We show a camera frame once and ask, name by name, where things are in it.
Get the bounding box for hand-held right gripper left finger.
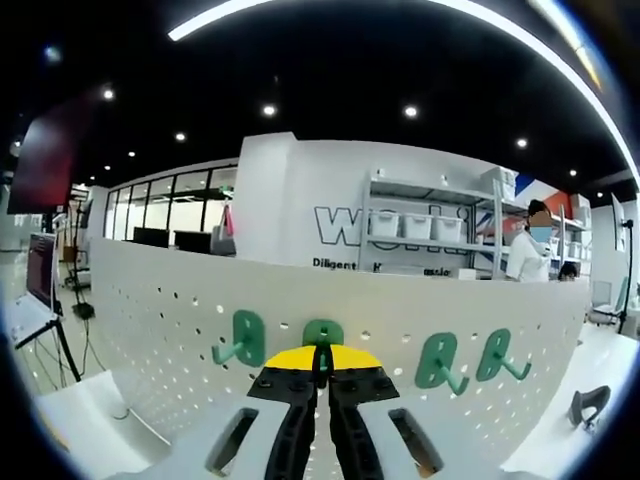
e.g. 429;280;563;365
159;344;321;480

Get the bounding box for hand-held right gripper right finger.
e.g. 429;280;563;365
320;344;504;480

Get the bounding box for green hook assembly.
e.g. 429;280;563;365
211;309;267;369
474;327;533;384

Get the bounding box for grey metal hook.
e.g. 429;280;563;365
301;318;347;387
414;331;471;397

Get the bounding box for white perforated mounting plate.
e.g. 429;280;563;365
87;237;592;451

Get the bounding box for grey office chair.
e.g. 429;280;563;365
209;224;237;258

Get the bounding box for white storage bin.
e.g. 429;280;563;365
402;214;433;241
369;213;401;239
432;216;464;244

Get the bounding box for black computer monitor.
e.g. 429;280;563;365
173;230;214;254
132;227;171;249

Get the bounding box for pink hanging bag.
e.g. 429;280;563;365
219;202;236;241

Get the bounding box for grey curved plastic stand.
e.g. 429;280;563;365
567;384;612;431

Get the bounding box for black tripod stand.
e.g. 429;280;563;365
63;198;97;321

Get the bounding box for grey metal shelving rack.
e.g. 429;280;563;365
359;167;594;282

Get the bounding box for glass partition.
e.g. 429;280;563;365
102;162;239;247

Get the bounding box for teal chair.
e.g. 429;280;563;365
587;277;627;327

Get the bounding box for white storage box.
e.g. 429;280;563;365
479;167;519;202

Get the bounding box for laptop on stand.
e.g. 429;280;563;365
12;232;84;384

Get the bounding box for round ceiling downlights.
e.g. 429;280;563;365
43;45;580;182

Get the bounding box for monitor on black stand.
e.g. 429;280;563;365
609;192;637;336

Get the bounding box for long ceiling light strip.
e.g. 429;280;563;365
167;0;640;186

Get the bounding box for large dark wall screen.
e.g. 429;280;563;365
6;94;97;215

